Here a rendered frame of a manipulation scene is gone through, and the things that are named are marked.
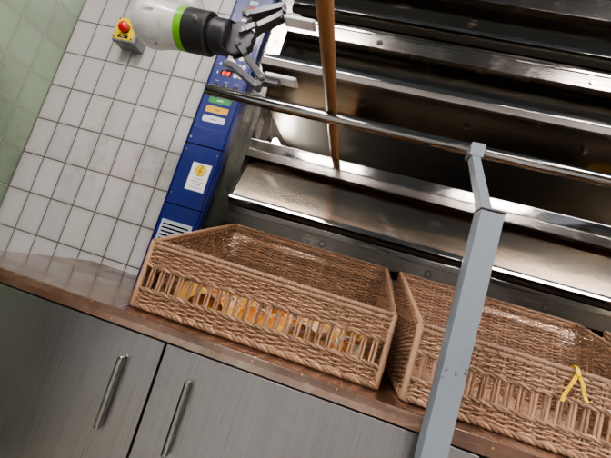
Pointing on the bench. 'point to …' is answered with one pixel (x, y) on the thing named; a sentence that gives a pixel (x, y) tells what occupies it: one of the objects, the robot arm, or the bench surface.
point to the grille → (172, 228)
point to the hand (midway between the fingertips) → (301, 53)
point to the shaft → (325, 10)
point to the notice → (198, 177)
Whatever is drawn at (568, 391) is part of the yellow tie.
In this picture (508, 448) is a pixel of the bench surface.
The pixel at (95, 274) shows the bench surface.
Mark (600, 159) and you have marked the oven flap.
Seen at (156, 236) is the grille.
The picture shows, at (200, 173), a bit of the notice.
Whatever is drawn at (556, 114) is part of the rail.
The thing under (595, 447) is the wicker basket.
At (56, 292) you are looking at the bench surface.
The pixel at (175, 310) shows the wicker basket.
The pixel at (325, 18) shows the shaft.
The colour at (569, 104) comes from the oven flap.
